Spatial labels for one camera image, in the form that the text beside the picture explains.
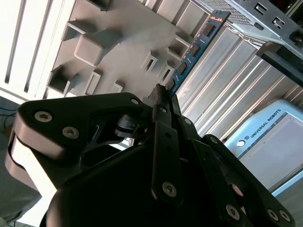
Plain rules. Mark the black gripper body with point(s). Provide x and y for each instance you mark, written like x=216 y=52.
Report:
x=106 y=201

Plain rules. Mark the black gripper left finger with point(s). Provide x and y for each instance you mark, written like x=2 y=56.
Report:
x=71 y=113

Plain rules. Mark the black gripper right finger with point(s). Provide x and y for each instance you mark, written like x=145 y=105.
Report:
x=213 y=165

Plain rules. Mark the blue RAM stick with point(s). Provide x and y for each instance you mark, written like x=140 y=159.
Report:
x=201 y=45

